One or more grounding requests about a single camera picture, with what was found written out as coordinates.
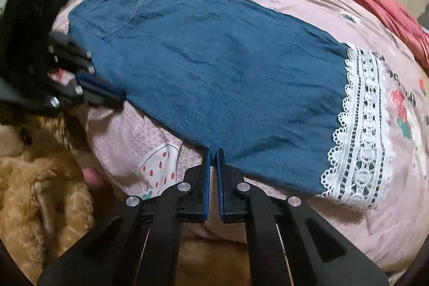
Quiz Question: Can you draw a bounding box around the blue denim pants lace hem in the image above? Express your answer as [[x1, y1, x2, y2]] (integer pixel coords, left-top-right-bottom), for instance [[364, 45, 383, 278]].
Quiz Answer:
[[68, 0, 394, 210]]

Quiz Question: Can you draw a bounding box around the brown plush teddy bear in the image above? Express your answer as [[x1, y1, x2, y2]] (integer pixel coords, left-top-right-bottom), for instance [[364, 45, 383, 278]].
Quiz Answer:
[[1, 112, 94, 284]]

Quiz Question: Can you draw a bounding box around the pink strawberry bear bedsheet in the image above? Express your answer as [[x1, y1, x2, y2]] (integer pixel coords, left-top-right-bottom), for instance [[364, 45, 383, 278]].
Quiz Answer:
[[49, 0, 429, 273]]

